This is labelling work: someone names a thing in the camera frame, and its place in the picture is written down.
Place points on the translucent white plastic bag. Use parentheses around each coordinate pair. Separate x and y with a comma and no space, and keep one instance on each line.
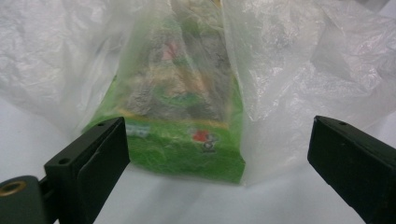
(311,62)

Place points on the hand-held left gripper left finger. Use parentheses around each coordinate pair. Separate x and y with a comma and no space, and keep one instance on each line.
(93,168)

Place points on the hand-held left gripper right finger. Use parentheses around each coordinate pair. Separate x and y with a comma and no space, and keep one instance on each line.
(358,168)

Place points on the green snack packet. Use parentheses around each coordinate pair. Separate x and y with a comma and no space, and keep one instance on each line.
(180,155)

